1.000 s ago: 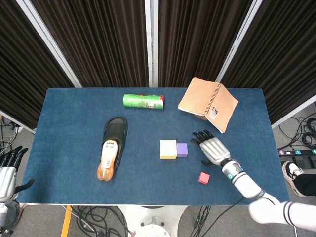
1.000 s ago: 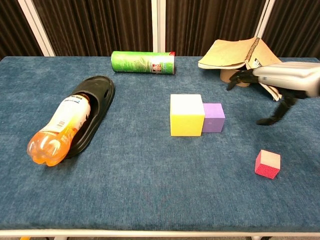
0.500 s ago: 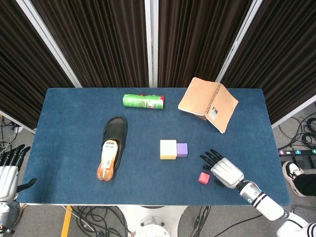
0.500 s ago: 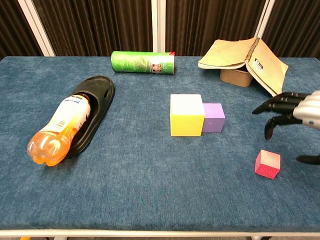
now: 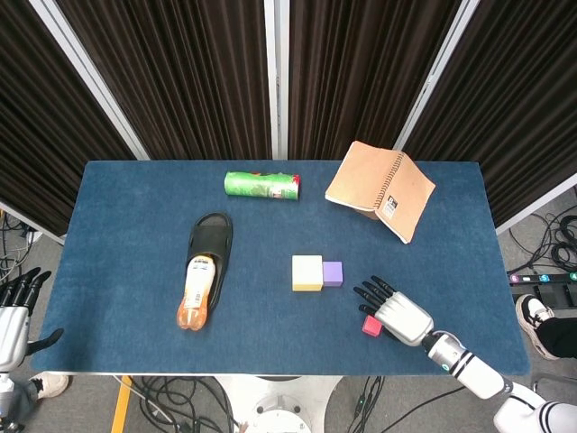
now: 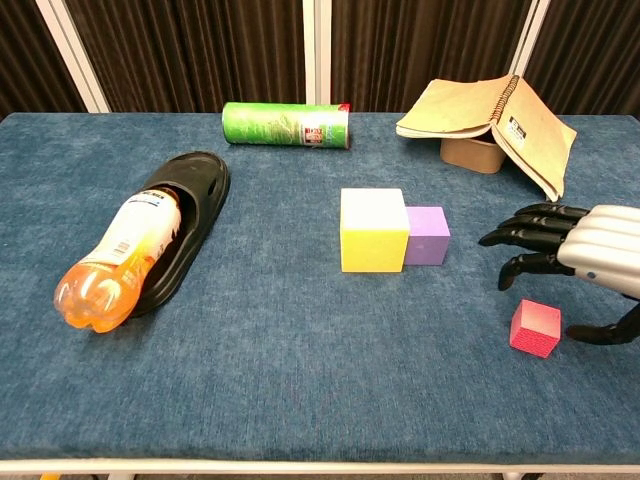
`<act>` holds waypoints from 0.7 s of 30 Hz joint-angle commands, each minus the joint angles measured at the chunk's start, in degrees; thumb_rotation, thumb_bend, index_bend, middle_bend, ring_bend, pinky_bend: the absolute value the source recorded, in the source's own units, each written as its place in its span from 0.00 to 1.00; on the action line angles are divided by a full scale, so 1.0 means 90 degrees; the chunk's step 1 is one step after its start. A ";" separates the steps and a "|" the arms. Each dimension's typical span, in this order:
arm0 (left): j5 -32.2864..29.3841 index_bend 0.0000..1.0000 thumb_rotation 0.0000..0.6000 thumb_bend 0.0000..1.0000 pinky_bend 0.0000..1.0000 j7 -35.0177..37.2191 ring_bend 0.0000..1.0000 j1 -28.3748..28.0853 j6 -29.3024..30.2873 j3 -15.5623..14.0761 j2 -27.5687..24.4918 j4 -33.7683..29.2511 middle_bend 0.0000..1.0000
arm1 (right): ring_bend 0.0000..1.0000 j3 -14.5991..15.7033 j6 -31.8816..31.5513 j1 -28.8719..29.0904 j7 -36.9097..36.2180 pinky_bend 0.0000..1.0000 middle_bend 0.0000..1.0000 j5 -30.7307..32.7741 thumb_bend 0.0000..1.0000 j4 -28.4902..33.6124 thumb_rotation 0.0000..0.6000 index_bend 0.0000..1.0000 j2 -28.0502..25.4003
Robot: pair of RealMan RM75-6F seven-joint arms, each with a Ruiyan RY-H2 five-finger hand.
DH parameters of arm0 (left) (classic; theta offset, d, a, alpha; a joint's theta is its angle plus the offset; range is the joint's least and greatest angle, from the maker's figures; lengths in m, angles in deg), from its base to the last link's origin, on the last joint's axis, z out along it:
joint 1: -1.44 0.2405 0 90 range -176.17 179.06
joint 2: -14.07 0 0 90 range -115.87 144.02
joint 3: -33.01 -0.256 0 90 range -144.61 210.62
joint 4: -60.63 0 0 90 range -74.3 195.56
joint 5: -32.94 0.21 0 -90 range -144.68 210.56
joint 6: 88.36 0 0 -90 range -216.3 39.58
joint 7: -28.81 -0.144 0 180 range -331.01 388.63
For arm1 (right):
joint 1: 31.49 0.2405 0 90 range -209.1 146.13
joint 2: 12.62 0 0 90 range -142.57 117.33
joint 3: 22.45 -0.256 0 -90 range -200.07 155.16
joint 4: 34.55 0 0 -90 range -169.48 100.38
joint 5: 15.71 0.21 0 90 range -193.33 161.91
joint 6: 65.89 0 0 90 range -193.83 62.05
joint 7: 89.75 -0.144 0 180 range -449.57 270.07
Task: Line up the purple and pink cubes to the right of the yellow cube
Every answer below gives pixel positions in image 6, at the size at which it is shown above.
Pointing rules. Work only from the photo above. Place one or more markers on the green chips can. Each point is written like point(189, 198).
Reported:
point(275, 127)

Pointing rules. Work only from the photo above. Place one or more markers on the white table frame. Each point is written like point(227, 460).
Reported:
point(300, 467)

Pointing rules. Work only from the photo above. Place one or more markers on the small pink foam cube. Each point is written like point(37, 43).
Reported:
point(532, 332)

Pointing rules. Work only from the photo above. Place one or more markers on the orange drink plastic bottle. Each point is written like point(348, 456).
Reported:
point(125, 250)

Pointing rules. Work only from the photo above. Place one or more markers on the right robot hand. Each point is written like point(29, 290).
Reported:
point(600, 240)

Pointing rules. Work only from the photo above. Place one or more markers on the brown spiral notebook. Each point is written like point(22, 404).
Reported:
point(530, 125)

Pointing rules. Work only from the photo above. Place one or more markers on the purple foam cube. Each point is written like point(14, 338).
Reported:
point(427, 237)

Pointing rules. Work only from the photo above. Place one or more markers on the blue table cloth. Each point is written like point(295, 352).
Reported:
point(280, 350)

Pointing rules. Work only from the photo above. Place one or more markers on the white partition post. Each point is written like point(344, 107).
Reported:
point(317, 50)
point(531, 37)
point(72, 55)

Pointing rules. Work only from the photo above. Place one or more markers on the large yellow foam cube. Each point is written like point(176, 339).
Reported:
point(372, 240)

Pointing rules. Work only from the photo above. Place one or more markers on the black rubber clog shoe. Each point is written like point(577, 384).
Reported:
point(200, 200)

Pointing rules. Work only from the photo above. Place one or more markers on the brown paper bowl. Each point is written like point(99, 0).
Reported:
point(470, 155)

